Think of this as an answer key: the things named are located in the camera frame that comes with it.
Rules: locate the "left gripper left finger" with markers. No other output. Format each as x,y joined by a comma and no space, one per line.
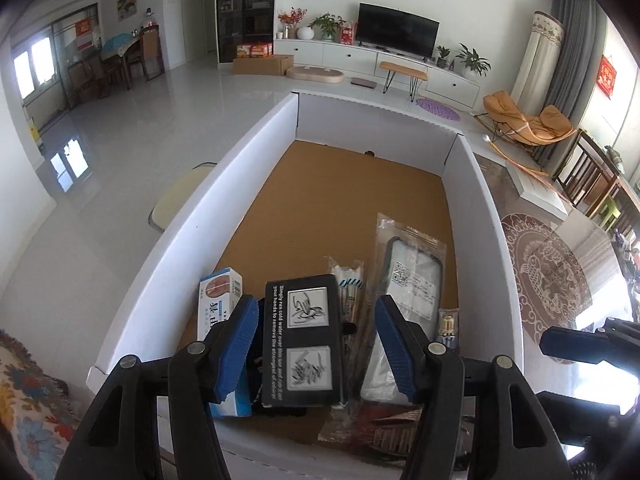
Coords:
235,344

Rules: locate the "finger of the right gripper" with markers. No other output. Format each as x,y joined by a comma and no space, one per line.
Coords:
565,344

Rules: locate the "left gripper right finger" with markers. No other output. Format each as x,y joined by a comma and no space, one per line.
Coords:
512,435

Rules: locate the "blue white medicine box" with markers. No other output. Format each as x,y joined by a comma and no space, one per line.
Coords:
218,294

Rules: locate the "phone case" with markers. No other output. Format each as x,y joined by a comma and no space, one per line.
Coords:
409,266

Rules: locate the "black box with pictures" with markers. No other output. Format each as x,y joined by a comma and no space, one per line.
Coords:
303,350

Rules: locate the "cotton swab bundle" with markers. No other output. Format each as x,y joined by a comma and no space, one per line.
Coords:
353,296

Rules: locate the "blue item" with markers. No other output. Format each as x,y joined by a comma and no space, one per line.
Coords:
382,431

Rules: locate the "gold cream tube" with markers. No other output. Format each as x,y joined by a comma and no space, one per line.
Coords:
447,332

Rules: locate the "floral patterned cloth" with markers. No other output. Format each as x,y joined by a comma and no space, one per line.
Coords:
37,420

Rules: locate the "white flat box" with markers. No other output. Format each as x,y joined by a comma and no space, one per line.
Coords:
537,192

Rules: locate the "wooden dining chair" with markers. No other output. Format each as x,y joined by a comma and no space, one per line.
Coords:
588,176

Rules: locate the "orange lounge chair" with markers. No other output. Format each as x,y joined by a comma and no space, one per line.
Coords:
504,120

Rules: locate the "purple floor mat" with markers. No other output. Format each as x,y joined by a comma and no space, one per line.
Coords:
438,109

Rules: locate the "white tv cabinet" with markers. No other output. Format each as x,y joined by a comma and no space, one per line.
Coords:
366,62

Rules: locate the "green potted plant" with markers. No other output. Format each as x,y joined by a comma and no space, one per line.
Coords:
472,62

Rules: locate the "large white cardboard box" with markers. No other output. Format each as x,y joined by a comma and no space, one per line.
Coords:
305,183

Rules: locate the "small potted plant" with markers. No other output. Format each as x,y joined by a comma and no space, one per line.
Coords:
443,55

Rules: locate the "small wooden bench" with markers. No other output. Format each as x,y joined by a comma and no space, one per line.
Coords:
416,77

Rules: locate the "black television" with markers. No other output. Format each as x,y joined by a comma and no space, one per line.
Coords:
396,29

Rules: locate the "brown cardboard box on floor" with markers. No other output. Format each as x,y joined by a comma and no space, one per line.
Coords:
274,65

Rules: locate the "green plant left of tv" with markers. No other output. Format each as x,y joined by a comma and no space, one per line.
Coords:
329,25

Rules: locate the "red flower vase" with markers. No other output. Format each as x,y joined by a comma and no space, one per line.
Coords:
290,20

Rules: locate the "black display cabinet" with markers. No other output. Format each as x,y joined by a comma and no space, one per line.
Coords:
242,22

